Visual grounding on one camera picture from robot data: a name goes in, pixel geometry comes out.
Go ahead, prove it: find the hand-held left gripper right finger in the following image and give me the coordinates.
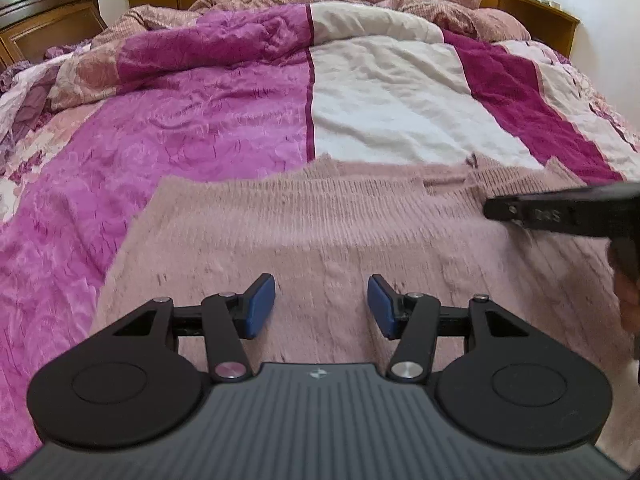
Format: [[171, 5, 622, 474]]
[[366, 274, 531, 380]]

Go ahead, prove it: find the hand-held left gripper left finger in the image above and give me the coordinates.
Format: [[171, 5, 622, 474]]
[[112, 273, 277, 381]]

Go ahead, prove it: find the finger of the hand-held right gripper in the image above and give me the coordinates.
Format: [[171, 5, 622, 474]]
[[483, 194, 530, 228]]

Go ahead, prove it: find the pink knit sweater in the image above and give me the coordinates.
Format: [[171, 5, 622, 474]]
[[92, 155, 640, 466]]

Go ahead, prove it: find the person's right hand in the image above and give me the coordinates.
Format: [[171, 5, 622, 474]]
[[614, 272, 640, 361]]

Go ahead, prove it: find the pink pillow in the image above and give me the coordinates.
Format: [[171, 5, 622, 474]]
[[440, 6, 532, 44]]

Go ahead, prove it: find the wooden headboard shelf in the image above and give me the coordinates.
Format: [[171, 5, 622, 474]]
[[126, 0, 581, 59]]

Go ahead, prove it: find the magenta and white striped blanket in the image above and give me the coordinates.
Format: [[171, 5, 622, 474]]
[[0, 0, 640, 456]]

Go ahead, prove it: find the floral purple bedsheet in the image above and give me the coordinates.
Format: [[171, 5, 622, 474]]
[[0, 42, 118, 223]]

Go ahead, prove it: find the dark wooden cabinet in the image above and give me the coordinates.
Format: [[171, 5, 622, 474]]
[[0, 0, 109, 70]]

